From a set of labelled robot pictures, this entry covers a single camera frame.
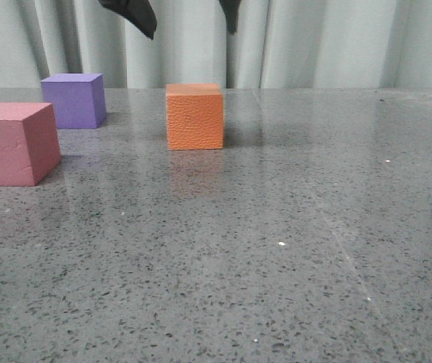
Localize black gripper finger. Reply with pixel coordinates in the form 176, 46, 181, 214
219, 0, 241, 35
98, 0, 157, 40

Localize orange foam cube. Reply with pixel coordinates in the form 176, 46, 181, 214
166, 83, 224, 150

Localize grey pleated curtain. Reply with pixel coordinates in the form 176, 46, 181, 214
0, 1, 432, 88

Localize purple foam cube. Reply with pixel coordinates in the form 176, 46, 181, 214
41, 73, 107, 129

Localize pink foam cube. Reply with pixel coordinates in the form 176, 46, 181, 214
0, 102, 61, 187

